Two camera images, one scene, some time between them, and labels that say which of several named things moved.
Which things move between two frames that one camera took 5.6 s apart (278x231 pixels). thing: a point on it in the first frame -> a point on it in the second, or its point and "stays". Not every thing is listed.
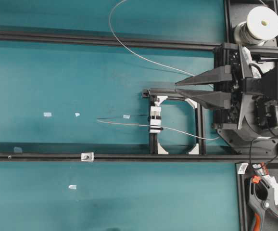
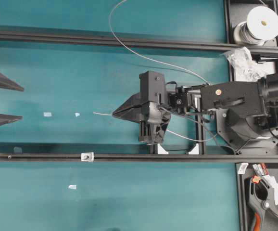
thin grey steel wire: (154, 64) -> (167, 130)
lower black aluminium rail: (137, 157) stays
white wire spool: (263, 23) stays
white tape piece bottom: (72, 186) stays
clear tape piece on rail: (18, 149) stays
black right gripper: (245, 86) -> (147, 108)
